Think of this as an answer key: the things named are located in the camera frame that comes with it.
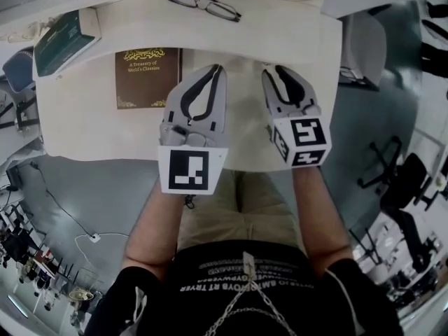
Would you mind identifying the white floor cable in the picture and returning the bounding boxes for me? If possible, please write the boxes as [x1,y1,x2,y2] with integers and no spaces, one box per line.
[73,232,131,270]

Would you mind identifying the black framed glasses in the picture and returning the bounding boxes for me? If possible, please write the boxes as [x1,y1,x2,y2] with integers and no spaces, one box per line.
[167,0,251,23]

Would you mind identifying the black floor cable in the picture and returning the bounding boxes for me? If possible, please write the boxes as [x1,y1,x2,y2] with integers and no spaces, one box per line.
[30,162,94,238]

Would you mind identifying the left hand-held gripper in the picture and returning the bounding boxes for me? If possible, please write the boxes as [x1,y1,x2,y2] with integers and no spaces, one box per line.
[157,64,230,196]

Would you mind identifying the brown hardcover book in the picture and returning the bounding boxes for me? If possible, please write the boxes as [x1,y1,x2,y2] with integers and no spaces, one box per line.
[115,47,183,111]

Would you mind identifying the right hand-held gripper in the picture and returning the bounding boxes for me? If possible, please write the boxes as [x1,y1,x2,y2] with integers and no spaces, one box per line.
[261,64,333,169]

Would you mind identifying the person's beige trousers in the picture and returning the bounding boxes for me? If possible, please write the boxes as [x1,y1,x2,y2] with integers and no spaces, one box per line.
[174,169,309,258]

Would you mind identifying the person's left forearm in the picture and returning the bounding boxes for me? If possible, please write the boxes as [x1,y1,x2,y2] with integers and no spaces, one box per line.
[122,187,186,279]

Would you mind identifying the wire mesh basket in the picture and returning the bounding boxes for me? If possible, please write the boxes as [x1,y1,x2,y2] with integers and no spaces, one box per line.
[68,288,95,302]

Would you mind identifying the person's black printed shirt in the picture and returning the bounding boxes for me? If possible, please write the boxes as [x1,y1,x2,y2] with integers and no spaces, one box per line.
[83,246,403,336]

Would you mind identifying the green hardcover book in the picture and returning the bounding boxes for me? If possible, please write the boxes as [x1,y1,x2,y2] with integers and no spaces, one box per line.
[33,7,102,78]

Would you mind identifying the person's silver chain necklace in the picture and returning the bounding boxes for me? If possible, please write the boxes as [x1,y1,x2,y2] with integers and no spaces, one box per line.
[202,251,298,336]

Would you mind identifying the cream white dressing table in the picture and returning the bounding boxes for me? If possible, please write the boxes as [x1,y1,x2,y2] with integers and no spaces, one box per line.
[0,0,344,173]

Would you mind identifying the person's right forearm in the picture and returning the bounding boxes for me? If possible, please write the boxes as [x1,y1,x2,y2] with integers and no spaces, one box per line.
[290,164,354,279]

